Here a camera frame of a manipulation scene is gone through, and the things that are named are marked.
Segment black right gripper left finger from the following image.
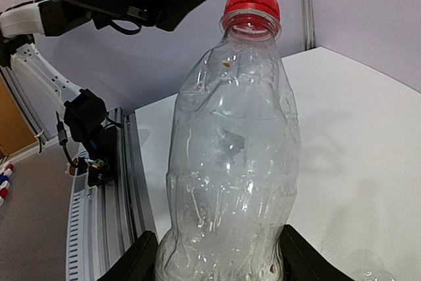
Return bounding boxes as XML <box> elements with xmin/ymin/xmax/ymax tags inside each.
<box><xmin>98</xmin><ymin>230</ymin><xmax>158</xmax><ymax>281</ymax></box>

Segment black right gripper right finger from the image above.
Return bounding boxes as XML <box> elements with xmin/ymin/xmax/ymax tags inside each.
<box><xmin>280</xmin><ymin>224</ymin><xmax>353</xmax><ymax>281</ymax></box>

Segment clear bottle with red ring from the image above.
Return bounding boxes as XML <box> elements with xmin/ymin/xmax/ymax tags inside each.
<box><xmin>155</xmin><ymin>9</ymin><xmax>301</xmax><ymax>280</ymax></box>

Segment red bottle cap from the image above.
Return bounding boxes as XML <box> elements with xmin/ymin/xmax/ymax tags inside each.
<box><xmin>224</xmin><ymin>0</ymin><xmax>281</xmax><ymax>22</ymax></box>

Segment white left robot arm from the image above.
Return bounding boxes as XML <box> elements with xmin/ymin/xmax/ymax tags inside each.
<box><xmin>1</xmin><ymin>0</ymin><xmax>206</xmax><ymax>117</ymax></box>

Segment clear bottle near front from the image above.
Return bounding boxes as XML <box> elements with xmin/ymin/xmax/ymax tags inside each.
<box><xmin>343</xmin><ymin>249</ymin><xmax>397</xmax><ymax>281</ymax></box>

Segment aluminium front table rail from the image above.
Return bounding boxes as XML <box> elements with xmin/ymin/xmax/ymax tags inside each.
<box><xmin>67</xmin><ymin>106</ymin><xmax>157</xmax><ymax>281</ymax></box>

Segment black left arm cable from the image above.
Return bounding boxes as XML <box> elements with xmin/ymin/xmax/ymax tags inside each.
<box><xmin>110</xmin><ymin>19</ymin><xmax>142</xmax><ymax>37</ymax></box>

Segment right aluminium frame post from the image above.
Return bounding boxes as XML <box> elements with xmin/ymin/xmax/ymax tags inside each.
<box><xmin>301</xmin><ymin>0</ymin><xmax>316</xmax><ymax>51</ymax></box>

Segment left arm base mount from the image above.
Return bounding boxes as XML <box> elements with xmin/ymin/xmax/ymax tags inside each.
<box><xmin>56</xmin><ymin>89</ymin><xmax>122</xmax><ymax>187</ymax></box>

